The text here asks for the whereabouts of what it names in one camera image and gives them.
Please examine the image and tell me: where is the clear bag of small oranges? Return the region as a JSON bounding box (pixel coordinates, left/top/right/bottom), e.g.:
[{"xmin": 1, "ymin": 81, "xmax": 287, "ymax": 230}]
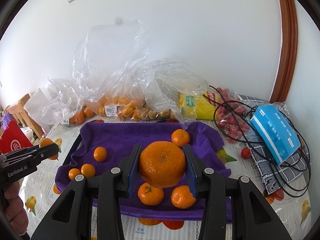
[{"xmin": 72, "ymin": 19, "xmax": 150, "ymax": 120}]

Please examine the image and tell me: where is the red paper bag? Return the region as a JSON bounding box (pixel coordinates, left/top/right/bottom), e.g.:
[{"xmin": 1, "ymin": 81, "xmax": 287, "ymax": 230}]
[{"xmin": 0, "ymin": 120, "xmax": 34, "ymax": 154}]

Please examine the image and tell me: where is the purple towel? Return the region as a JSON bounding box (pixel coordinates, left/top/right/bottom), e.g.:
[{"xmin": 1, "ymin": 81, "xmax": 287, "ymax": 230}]
[{"xmin": 55, "ymin": 121, "xmax": 232, "ymax": 223}]

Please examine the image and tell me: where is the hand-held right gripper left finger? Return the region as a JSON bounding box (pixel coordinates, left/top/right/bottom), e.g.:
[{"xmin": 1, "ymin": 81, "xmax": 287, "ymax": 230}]
[{"xmin": 30, "ymin": 144, "xmax": 142, "ymax": 240}]

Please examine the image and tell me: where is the wooden chair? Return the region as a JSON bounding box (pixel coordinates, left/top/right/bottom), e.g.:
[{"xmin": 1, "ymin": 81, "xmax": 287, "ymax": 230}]
[{"xmin": 5, "ymin": 94, "xmax": 44, "ymax": 140}]

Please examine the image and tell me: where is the bag of red fruits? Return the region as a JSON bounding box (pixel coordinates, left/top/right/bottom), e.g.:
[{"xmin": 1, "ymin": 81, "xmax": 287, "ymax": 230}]
[{"xmin": 214, "ymin": 87, "xmax": 253, "ymax": 143}]

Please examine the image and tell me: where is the person's left hand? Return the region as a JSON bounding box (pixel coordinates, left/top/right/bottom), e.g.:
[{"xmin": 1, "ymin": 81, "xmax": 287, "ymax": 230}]
[{"xmin": 4, "ymin": 181, "xmax": 28, "ymax": 236}]

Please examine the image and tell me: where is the blue tissue pack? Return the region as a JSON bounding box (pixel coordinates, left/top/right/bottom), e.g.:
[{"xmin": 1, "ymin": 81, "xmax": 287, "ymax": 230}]
[{"xmin": 250, "ymin": 105, "xmax": 301, "ymax": 166}]

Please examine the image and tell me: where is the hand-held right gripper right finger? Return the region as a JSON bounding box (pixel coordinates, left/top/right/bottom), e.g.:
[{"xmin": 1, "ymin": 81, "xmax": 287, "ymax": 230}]
[{"xmin": 182, "ymin": 144, "xmax": 293, "ymax": 240}]

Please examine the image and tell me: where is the black cable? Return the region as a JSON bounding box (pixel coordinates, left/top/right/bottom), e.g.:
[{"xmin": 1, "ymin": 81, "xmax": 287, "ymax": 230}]
[{"xmin": 209, "ymin": 85, "xmax": 312, "ymax": 197}]

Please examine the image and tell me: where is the fruit print tablecloth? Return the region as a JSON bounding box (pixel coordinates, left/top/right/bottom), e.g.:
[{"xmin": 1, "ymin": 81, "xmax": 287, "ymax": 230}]
[{"xmin": 19, "ymin": 120, "xmax": 313, "ymax": 240}]

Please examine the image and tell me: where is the small mandarin orange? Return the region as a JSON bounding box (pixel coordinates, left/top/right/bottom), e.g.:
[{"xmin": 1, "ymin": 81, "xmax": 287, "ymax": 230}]
[
  {"xmin": 68, "ymin": 168, "xmax": 82, "ymax": 180},
  {"xmin": 39, "ymin": 137, "xmax": 60, "ymax": 161},
  {"xmin": 171, "ymin": 129, "xmax": 190, "ymax": 147},
  {"xmin": 93, "ymin": 147, "xmax": 107, "ymax": 162},
  {"xmin": 81, "ymin": 164, "xmax": 96, "ymax": 178}
]

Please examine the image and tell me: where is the brown wooden door frame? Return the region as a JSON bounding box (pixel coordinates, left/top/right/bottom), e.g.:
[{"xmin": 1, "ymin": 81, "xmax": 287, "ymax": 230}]
[{"xmin": 269, "ymin": 0, "xmax": 299, "ymax": 103}]

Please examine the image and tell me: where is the mandarin orange with stem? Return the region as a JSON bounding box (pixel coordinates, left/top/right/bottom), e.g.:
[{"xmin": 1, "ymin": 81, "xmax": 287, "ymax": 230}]
[{"xmin": 137, "ymin": 182, "xmax": 165, "ymax": 206}]

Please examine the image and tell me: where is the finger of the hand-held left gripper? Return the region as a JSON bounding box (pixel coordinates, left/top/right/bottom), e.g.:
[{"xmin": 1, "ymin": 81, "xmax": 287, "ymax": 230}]
[
  {"xmin": 0, "ymin": 144, "xmax": 60, "ymax": 167},
  {"xmin": 0, "ymin": 145, "xmax": 42, "ymax": 158}
]

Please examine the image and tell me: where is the grey checked cloth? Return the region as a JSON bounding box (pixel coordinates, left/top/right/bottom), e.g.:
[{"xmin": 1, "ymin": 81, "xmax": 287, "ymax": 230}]
[{"xmin": 236, "ymin": 94, "xmax": 312, "ymax": 196}]

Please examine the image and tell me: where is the white plastic bag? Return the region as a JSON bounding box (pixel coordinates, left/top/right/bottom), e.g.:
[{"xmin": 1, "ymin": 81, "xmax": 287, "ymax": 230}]
[{"xmin": 24, "ymin": 87, "xmax": 63, "ymax": 133}]

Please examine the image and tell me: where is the large mandarin orange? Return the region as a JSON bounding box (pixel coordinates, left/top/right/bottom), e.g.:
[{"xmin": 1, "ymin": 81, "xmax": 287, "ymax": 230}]
[{"xmin": 138, "ymin": 141, "xmax": 187, "ymax": 188}]

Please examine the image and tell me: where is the medium mandarin orange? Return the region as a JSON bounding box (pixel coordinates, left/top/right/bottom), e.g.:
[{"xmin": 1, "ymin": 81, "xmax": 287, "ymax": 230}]
[{"xmin": 171, "ymin": 185, "xmax": 197, "ymax": 209}]

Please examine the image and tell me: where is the clear bag of mandarins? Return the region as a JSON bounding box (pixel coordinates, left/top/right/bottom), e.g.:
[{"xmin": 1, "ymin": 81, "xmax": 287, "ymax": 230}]
[{"xmin": 41, "ymin": 79, "xmax": 95, "ymax": 126}]

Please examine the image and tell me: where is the black tray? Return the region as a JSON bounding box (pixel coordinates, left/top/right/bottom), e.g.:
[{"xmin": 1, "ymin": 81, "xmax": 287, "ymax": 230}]
[{"xmin": 61, "ymin": 131, "xmax": 84, "ymax": 167}]

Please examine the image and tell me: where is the yellow snack bag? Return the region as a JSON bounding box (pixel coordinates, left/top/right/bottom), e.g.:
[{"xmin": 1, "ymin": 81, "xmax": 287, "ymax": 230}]
[{"xmin": 178, "ymin": 91, "xmax": 220, "ymax": 120}]

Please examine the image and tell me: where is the clear bag of brown longans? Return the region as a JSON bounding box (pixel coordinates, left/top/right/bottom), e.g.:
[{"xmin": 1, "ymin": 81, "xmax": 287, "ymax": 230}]
[{"xmin": 140, "ymin": 59, "xmax": 209, "ymax": 128}]

